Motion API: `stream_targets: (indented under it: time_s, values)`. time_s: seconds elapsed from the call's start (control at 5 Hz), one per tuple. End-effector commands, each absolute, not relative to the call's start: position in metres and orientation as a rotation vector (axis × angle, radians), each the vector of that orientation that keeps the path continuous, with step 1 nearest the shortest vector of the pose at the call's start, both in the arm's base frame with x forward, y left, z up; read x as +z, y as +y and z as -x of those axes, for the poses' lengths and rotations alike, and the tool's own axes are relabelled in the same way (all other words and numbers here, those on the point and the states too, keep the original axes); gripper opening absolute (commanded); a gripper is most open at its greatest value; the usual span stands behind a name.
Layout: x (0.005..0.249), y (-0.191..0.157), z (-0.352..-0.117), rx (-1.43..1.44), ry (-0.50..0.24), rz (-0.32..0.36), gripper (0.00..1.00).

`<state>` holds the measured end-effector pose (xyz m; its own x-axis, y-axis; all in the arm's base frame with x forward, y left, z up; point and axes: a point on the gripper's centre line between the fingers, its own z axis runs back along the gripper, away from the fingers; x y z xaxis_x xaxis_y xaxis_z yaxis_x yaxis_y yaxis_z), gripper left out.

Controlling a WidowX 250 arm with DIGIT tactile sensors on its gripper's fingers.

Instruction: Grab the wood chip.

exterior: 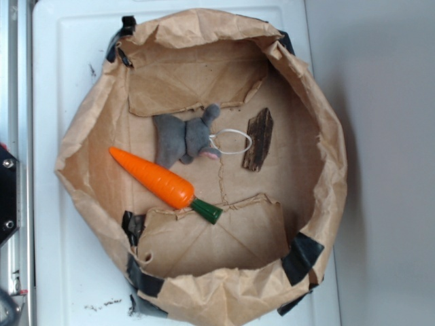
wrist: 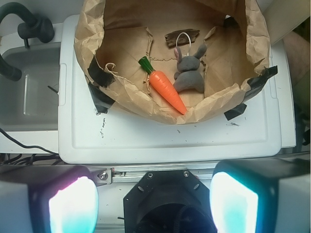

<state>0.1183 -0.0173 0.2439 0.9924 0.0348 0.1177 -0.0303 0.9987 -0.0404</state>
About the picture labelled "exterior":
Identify dark brown wood chip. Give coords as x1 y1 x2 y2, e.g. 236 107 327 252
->
242 107 274 172

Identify brown paper bag tray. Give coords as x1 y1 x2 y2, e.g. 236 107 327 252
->
55 9 347 325

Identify grey plush mouse toy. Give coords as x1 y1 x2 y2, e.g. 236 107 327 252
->
152 103 254 168

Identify orange plastic toy carrot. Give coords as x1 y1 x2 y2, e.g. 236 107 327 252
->
109 147 222 225

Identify white plastic tray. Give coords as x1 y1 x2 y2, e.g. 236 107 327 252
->
31 0 343 326

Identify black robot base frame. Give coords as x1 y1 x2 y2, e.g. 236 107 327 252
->
0 143 20 247

